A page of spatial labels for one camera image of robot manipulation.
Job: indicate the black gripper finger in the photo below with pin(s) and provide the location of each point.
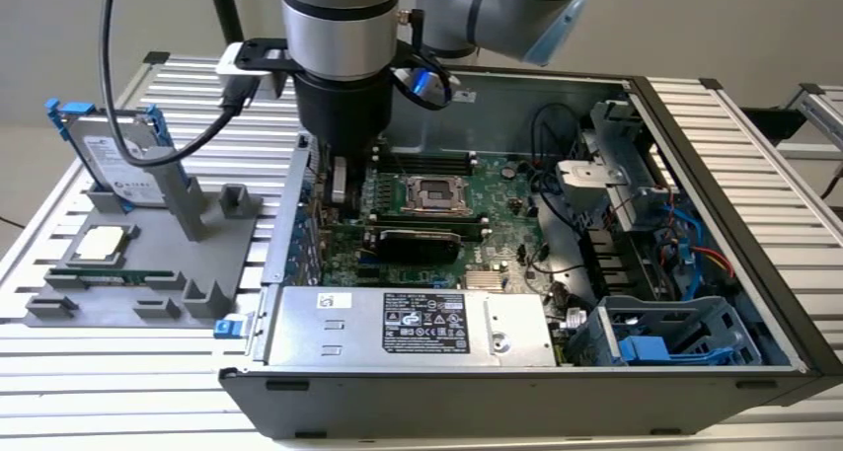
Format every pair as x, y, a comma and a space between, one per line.
340, 179

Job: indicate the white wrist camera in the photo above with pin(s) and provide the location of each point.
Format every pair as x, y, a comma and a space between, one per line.
228, 63

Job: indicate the silver CPU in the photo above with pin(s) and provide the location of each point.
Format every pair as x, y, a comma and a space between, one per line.
99, 244

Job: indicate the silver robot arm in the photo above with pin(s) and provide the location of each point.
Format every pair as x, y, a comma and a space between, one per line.
336, 36

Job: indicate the open grey PC case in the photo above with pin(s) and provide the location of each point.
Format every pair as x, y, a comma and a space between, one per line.
460, 401

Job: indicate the black stand pole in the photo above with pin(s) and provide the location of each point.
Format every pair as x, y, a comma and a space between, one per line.
227, 7

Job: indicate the green RAM stick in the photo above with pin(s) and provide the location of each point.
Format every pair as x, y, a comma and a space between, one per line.
142, 276

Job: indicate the silver power supply unit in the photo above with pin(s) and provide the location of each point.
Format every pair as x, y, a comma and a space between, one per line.
343, 342

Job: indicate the CPU socket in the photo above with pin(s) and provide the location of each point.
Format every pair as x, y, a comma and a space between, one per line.
435, 192

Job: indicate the neighbouring metal slat table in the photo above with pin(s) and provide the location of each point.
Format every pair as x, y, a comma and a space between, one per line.
819, 98

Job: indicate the grey disk bay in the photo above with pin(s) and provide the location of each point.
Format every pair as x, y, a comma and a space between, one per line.
665, 303

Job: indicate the green motherboard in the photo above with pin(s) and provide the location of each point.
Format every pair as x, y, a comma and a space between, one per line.
500, 209

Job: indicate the silver metal drive cage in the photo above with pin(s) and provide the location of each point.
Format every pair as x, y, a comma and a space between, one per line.
586, 174

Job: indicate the round coin cell battery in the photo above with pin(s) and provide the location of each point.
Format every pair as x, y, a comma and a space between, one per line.
507, 172

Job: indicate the hard disk in blue carrier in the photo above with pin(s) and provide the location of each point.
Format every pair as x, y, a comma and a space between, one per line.
99, 145

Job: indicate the silver chipset heatsink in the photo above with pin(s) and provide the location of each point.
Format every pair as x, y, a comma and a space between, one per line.
484, 279

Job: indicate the green graphics card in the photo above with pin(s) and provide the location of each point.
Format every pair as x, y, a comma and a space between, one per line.
422, 248

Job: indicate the blue disk bay latch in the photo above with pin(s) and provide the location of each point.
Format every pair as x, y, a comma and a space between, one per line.
646, 350

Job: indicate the grey parts rack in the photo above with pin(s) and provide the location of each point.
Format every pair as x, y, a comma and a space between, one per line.
119, 318

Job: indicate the blue case latch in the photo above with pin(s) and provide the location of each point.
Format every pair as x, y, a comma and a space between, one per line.
227, 327

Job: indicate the blue lit wrist connector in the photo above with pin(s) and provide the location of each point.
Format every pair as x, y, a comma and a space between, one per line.
422, 81

